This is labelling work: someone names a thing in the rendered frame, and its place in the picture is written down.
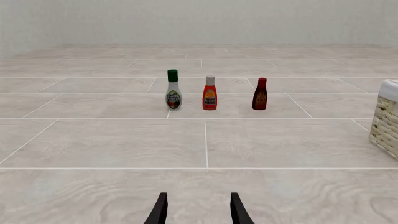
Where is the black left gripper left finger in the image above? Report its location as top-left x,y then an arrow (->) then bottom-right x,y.
143,192 -> 169,224

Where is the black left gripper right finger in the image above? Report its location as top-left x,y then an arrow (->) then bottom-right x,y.
230,192 -> 256,224

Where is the woven basket with white liner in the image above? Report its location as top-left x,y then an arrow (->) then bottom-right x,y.
368,78 -> 398,161

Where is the dark brown sauce bottle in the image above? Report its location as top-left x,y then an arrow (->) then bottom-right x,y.
252,77 -> 268,111

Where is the red ketchup bottle grey cap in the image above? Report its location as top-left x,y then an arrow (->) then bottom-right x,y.
202,75 -> 218,111

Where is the white green-capped dressing bottle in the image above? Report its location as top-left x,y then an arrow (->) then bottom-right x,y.
165,69 -> 183,111

